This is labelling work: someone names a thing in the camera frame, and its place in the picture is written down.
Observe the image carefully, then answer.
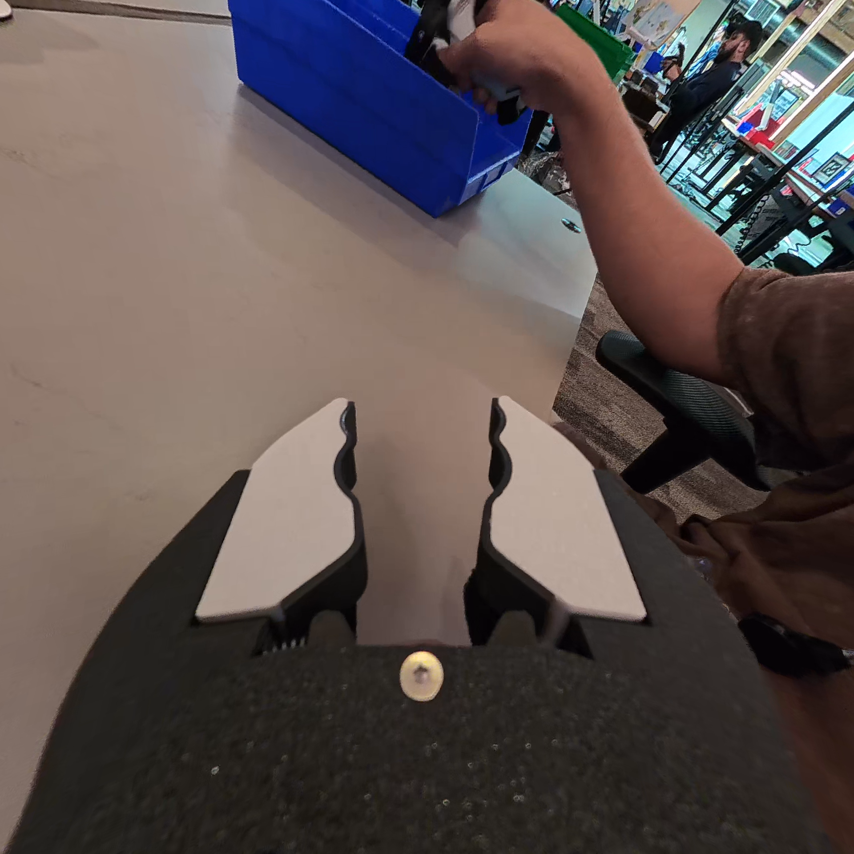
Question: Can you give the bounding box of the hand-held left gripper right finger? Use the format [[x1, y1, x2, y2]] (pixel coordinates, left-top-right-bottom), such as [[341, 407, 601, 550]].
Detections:
[[465, 397, 648, 631]]

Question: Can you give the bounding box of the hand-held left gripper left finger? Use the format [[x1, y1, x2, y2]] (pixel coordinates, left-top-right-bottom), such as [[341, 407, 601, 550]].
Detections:
[[197, 398, 369, 631]]

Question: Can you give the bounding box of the blue plastic bin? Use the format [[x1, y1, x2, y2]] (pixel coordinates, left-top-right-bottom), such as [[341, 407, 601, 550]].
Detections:
[[227, 0, 535, 218]]

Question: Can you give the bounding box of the person's right forearm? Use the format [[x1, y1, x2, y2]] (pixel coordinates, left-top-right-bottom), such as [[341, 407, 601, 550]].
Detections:
[[558, 81, 748, 388]]

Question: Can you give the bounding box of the grey desk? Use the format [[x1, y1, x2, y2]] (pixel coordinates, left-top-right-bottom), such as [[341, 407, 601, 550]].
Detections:
[[0, 0, 599, 802]]

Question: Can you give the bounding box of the person's right hand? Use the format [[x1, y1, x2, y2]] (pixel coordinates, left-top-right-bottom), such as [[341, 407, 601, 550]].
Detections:
[[438, 0, 604, 118]]

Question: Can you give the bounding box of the green plastic bin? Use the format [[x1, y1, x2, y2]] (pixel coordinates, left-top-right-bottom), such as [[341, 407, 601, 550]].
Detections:
[[554, 3, 636, 78]]

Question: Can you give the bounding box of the black office chair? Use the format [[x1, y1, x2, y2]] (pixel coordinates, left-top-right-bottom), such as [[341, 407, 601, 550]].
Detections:
[[596, 330, 772, 497]]

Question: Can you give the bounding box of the person's brown clothing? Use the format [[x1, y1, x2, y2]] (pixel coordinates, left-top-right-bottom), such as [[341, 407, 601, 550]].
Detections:
[[554, 267, 854, 854]]

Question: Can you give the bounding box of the black chest strap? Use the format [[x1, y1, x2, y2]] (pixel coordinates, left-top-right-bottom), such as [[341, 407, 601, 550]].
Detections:
[[737, 612, 854, 677]]

